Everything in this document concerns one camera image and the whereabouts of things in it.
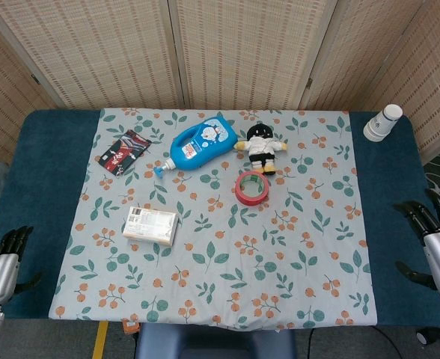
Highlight white rectangular box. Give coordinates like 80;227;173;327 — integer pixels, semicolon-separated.
121;205;180;247

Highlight teal table cover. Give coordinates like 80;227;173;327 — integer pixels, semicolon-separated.
0;108;440;330

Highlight white paper cup stack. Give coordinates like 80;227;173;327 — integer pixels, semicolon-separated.
362;103;403;142

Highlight dark red snack packet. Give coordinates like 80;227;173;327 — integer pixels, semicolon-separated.
98;129;153;177

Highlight floral tablecloth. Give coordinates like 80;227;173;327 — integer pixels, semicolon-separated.
48;107;378;331

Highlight red tape roll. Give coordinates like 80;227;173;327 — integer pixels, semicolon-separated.
234;171;271;207

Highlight black and white plush doll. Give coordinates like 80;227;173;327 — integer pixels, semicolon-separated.
233;123;289;177

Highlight blue chair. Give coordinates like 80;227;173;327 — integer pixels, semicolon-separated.
134;322;298;359

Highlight blue pump bottle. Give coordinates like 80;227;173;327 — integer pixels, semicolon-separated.
143;116;239;180

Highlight bamboo folding screen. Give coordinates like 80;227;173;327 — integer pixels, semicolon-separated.
0;0;440;171

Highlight black floor cable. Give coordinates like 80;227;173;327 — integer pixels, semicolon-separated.
308;325;405;359

